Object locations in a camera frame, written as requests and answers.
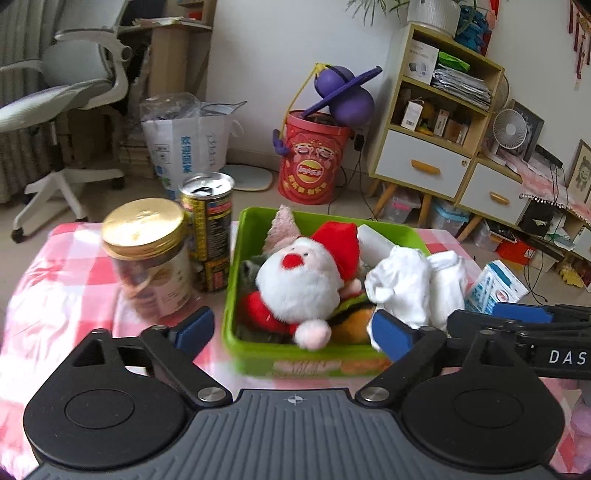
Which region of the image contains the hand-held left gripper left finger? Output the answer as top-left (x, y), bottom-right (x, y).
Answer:
top-left (74, 305), bottom-right (234, 409)

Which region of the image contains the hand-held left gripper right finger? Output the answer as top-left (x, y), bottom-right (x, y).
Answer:
top-left (353, 309), bottom-right (544, 409)

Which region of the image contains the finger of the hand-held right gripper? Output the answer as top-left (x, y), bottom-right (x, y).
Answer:
top-left (492, 302), bottom-right (591, 326)
top-left (447, 309), bottom-right (591, 344)

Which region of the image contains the white cloth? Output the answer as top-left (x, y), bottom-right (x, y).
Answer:
top-left (365, 244), bottom-right (467, 330)

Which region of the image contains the green plastic box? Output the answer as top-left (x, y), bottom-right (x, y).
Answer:
top-left (222, 207), bottom-right (432, 378)

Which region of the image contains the white foam block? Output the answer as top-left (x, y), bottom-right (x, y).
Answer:
top-left (356, 223), bottom-right (398, 268)

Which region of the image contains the santa plush toy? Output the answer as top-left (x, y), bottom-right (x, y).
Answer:
top-left (241, 222), bottom-right (363, 349)

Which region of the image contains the pink fuzzy cloth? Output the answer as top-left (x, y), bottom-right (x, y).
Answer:
top-left (263, 204), bottom-right (301, 254)

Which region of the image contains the blue white milk carton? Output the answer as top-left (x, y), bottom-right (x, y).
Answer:
top-left (464, 259), bottom-right (531, 315)

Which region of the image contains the burger plush toy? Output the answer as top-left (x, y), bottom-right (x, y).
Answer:
top-left (330, 295), bottom-right (377, 344)

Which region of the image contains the gold lid cookie jar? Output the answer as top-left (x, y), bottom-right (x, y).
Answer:
top-left (102, 198), bottom-right (195, 319)

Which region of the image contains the black yellow drink can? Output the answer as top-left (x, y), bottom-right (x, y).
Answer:
top-left (179, 172), bottom-right (236, 294)

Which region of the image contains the blue lid storage bin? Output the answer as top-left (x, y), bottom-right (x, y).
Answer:
top-left (429, 200), bottom-right (469, 236)

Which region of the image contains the pink lace cloth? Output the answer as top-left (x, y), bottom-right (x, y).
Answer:
top-left (503, 152), bottom-right (591, 208)

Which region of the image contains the clear storage bin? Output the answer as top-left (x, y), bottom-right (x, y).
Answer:
top-left (383, 189), bottom-right (423, 222)

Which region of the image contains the low wooden drawer cabinet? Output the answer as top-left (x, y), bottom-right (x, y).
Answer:
top-left (455, 154), bottom-right (536, 241)

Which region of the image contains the pink white checkered tablecloth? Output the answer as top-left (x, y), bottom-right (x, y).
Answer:
top-left (0, 220), bottom-right (591, 480)

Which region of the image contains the white round plate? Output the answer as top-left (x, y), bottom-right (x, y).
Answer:
top-left (226, 165), bottom-right (273, 192)

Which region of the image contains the tall wooden shelf cabinet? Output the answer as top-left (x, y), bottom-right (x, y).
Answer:
top-left (367, 23), bottom-right (506, 222)

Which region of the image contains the white paper bag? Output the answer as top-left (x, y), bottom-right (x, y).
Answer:
top-left (141, 99), bottom-right (247, 190)

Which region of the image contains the white desk fan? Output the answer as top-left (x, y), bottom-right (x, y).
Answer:
top-left (482, 108), bottom-right (529, 167)

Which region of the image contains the red snack bucket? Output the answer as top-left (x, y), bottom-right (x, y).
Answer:
top-left (277, 111), bottom-right (354, 206)

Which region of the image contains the clear plastic bag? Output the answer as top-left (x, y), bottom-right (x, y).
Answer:
top-left (141, 92), bottom-right (204, 125)

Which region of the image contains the stack of papers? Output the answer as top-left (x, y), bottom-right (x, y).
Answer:
top-left (431, 65), bottom-right (492, 109)

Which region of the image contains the purple jump ball toy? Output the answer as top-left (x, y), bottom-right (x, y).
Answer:
top-left (272, 62), bottom-right (384, 158)

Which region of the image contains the white cardboard box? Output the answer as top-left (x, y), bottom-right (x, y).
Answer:
top-left (406, 39), bottom-right (439, 86)

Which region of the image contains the grey white office chair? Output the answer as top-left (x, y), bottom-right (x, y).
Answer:
top-left (0, 0), bottom-right (134, 243)

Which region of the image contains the wooden desk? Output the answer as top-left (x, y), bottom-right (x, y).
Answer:
top-left (134, 18), bottom-right (218, 104)

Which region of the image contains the red hanging ornament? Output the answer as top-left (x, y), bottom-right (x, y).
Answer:
top-left (570, 0), bottom-right (591, 90)

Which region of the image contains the white plant pot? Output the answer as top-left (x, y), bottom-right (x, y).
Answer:
top-left (406, 0), bottom-right (462, 38)

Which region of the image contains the wooden picture frame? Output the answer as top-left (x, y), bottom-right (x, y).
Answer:
top-left (566, 141), bottom-right (591, 204)

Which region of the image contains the dark picture frame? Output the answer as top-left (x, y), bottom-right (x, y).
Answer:
top-left (508, 99), bottom-right (546, 162)

